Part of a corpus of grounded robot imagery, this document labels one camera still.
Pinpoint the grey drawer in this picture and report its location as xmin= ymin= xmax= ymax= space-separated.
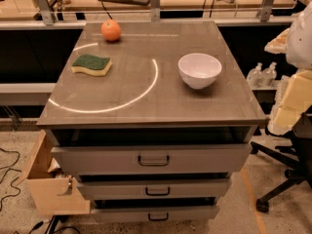
xmin=52 ymin=143 xmax=251 ymax=176
xmin=91 ymin=206 xmax=219 ymax=222
xmin=77 ymin=178 xmax=231 ymax=201

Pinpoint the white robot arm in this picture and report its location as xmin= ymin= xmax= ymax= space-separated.
xmin=268 ymin=2 xmax=312 ymax=135

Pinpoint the grey drawer cabinet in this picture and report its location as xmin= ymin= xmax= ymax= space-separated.
xmin=38 ymin=21 xmax=265 ymax=214

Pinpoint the grey top drawer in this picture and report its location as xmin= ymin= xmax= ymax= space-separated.
xmin=52 ymin=143 xmax=251 ymax=176

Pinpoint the grey bottom drawer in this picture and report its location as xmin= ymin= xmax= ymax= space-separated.
xmin=91 ymin=206 xmax=219 ymax=222

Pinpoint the clear bottle right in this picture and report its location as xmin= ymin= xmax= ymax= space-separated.
xmin=260 ymin=62 xmax=277 ymax=87

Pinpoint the black office chair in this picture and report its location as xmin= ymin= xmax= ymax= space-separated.
xmin=251 ymin=113 xmax=312 ymax=213

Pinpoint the white bowl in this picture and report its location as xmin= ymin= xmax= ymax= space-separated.
xmin=177 ymin=53 xmax=222 ymax=90

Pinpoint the orange fruit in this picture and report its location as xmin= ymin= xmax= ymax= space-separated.
xmin=100 ymin=19 xmax=121 ymax=41

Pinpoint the green yellow sponge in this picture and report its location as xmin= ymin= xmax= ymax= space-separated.
xmin=71 ymin=55 xmax=112 ymax=77

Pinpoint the cardboard box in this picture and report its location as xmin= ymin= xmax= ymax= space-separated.
xmin=18 ymin=131 xmax=91 ymax=215

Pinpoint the metal frame rail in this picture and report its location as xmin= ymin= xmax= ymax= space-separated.
xmin=0 ymin=0 xmax=312 ymax=31

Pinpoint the black floor cable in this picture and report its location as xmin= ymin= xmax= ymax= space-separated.
xmin=0 ymin=147 xmax=22 ymax=213

